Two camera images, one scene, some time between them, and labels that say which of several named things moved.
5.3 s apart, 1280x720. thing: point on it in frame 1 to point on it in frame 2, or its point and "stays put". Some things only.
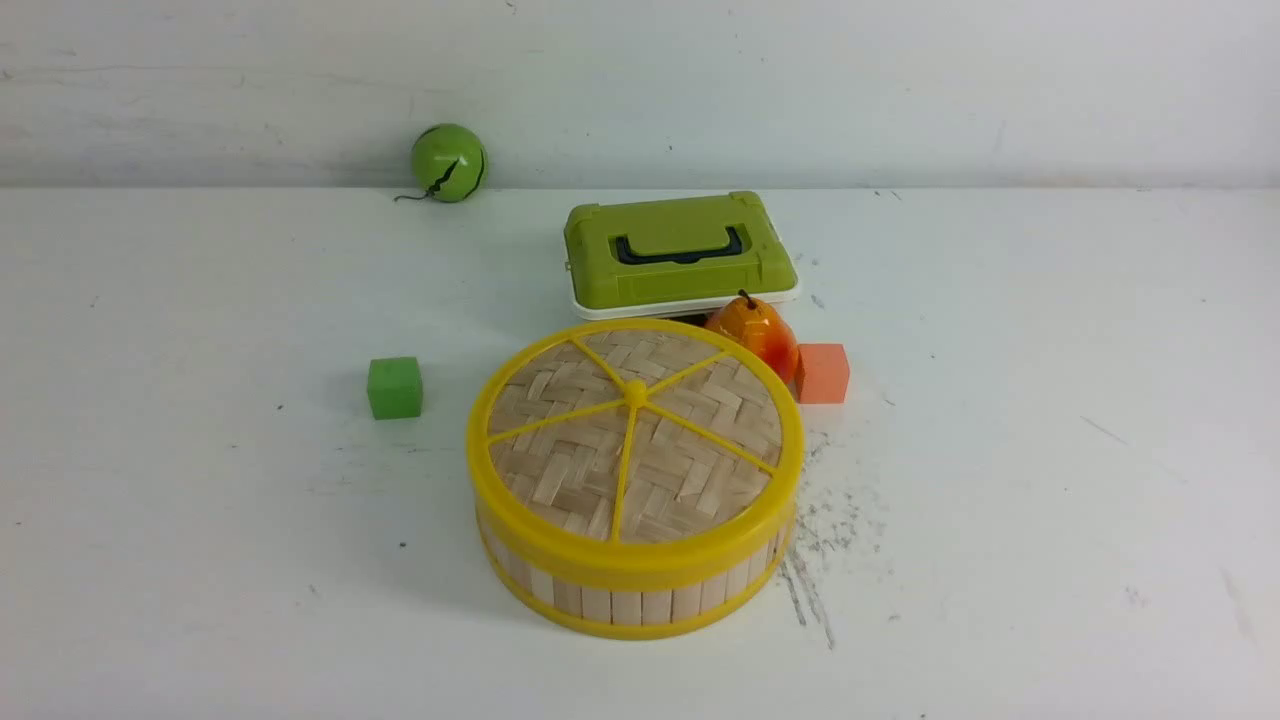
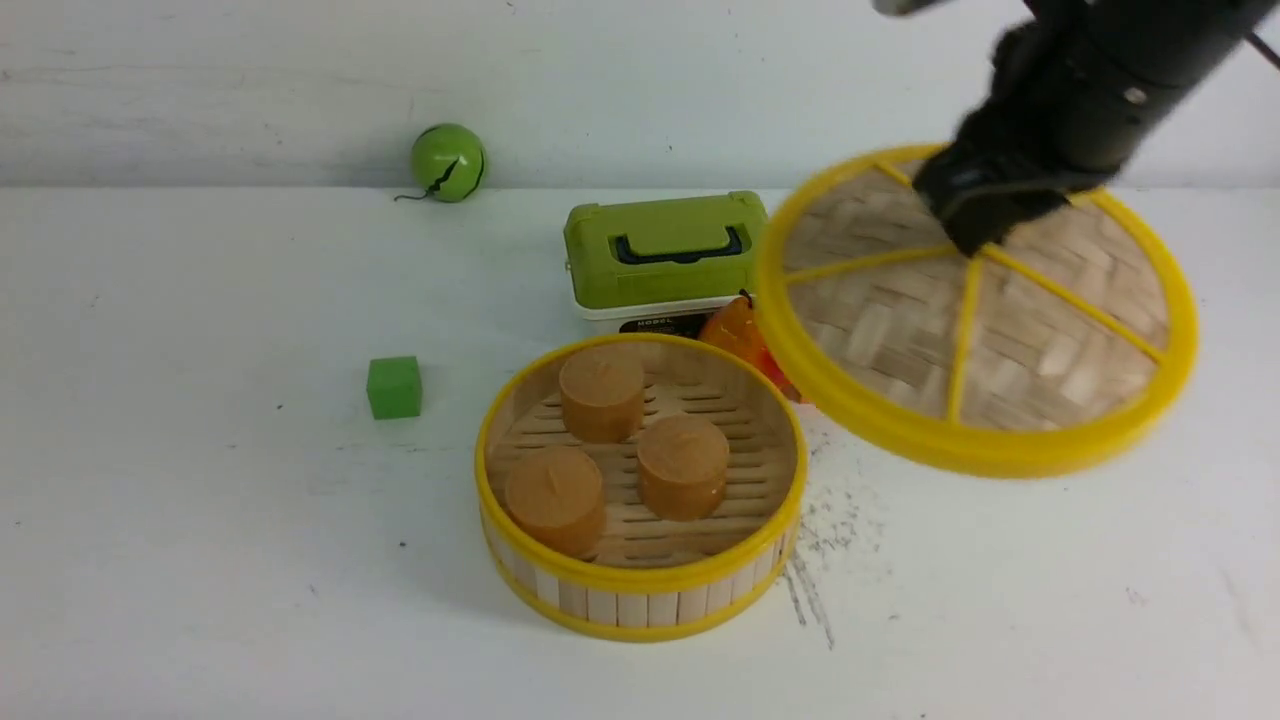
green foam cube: x=394 y=387 stays put
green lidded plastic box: x=675 y=257 stays put
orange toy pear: x=766 y=332 stays put
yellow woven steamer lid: x=634 y=454 to x=1046 y=351
